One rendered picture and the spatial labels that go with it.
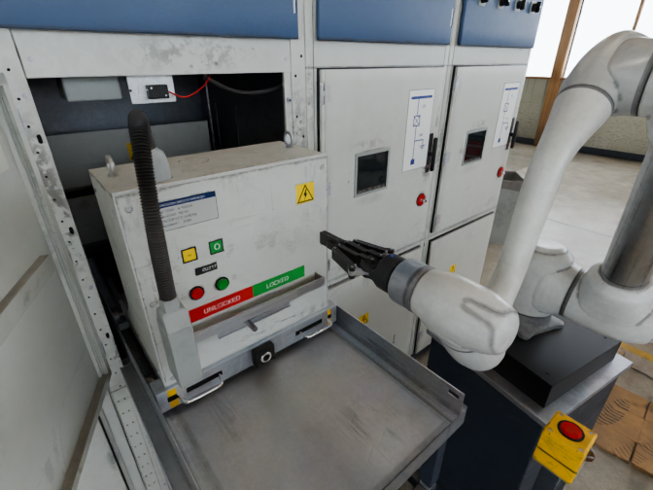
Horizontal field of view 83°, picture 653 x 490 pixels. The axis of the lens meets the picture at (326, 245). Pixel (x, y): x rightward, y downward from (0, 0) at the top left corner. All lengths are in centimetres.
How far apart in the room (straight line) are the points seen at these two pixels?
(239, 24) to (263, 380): 89
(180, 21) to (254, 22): 18
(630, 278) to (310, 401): 83
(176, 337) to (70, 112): 116
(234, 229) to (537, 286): 88
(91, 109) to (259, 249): 105
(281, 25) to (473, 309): 84
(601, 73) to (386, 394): 82
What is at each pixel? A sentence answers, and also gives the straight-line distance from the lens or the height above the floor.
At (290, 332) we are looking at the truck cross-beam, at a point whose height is 91.
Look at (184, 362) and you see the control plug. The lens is 81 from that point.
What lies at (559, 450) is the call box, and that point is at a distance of 100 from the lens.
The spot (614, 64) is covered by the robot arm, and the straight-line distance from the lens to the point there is 90.
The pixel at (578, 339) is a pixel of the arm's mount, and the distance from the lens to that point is 140.
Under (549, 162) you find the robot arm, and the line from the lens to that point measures 79.
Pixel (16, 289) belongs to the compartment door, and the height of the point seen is 124.
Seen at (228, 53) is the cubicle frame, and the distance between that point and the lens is 105.
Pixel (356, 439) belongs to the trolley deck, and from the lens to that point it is 93.
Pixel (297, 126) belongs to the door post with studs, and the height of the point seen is 142.
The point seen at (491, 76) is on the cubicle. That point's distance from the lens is 194.
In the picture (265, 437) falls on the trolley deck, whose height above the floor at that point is 85.
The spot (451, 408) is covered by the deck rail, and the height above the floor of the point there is 85.
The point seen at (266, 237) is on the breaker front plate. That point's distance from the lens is 89.
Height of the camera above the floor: 160
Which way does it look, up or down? 27 degrees down
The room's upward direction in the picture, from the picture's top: straight up
